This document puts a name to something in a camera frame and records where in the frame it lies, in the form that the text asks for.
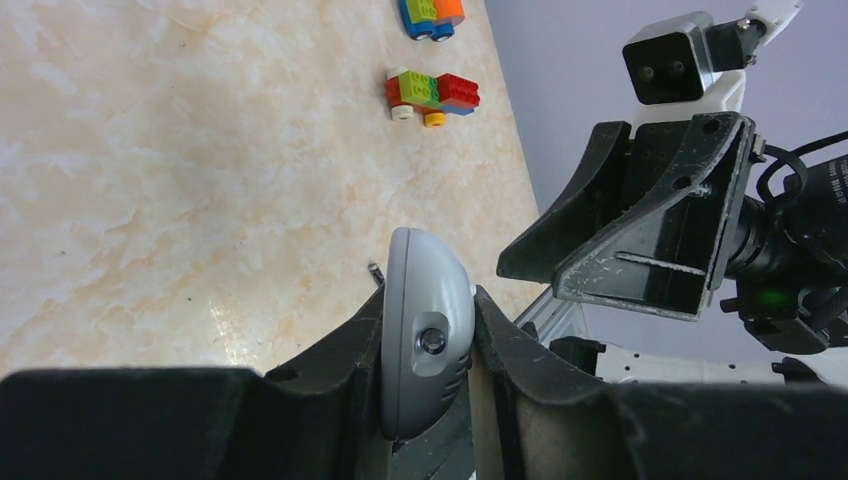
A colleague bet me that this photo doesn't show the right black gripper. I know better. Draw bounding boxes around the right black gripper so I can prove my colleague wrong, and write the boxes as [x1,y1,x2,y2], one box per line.
[496,112,756,322]

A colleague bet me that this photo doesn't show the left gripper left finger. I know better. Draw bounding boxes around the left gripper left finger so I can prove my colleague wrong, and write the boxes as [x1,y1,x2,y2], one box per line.
[1,292,391,479]

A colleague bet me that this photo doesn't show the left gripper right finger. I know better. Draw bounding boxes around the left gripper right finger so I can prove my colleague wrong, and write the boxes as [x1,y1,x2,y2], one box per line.
[468,288,847,479]

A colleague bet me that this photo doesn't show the black battery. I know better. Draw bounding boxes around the black battery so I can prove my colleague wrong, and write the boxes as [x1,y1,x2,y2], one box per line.
[368,262,385,286]

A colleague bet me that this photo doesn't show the white remote control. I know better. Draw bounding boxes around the white remote control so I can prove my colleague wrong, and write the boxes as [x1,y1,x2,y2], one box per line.
[380,227,476,441]

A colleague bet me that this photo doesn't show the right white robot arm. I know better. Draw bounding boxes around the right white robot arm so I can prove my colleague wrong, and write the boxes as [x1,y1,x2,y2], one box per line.
[497,112,847,387]

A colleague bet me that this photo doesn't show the lego brick truck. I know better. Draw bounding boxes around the lego brick truck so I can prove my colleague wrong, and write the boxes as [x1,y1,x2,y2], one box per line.
[383,68,481,128]

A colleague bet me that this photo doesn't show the orange blue toy car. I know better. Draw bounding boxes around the orange blue toy car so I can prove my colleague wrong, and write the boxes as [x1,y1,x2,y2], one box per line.
[396,0,466,42]

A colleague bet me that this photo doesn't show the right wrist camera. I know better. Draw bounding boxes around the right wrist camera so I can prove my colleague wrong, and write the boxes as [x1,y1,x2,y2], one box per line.
[622,0,804,127]

